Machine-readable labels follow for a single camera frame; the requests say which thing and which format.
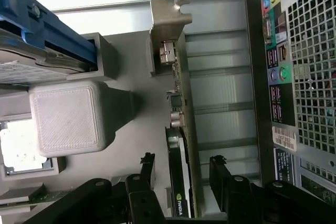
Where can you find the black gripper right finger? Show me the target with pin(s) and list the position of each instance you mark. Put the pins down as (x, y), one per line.
(236, 197)

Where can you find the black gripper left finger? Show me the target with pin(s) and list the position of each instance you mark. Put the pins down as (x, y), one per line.
(143, 203)

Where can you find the green RAM stick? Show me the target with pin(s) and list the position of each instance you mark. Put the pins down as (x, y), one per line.
(47, 197)

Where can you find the grey printed parts rack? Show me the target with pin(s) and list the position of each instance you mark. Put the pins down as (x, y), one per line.
(65, 116)

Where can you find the silver CPU chip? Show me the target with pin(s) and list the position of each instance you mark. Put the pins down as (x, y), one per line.
(21, 150)

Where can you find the black open PC case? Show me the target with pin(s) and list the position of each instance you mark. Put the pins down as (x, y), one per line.
(309, 51)

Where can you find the silver hard disk drive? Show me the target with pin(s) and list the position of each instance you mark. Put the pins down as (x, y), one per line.
(15, 72)

